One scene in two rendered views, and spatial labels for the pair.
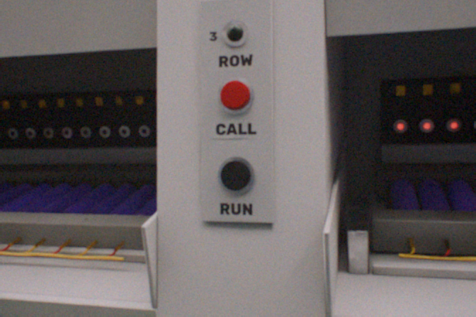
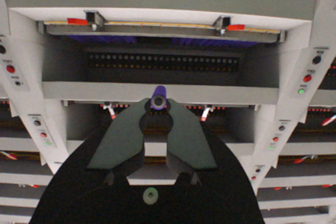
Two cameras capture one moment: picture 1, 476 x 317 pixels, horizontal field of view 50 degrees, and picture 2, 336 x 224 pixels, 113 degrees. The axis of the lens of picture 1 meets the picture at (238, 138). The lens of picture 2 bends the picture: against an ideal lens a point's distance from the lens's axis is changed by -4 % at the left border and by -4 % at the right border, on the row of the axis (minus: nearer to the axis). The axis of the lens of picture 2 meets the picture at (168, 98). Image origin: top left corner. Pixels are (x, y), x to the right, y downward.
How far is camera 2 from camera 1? 0.43 m
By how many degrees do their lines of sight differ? 26
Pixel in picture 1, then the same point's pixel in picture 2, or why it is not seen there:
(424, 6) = not seen: outside the picture
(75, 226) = (70, 31)
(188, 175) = (14, 49)
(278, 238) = not seen: outside the picture
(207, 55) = (22, 79)
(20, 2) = (78, 95)
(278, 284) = not seen: outside the picture
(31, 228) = (84, 30)
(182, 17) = (33, 88)
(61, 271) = (62, 16)
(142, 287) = (27, 13)
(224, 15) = (22, 87)
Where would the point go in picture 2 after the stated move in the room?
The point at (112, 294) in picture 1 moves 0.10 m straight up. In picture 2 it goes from (29, 11) to (46, 62)
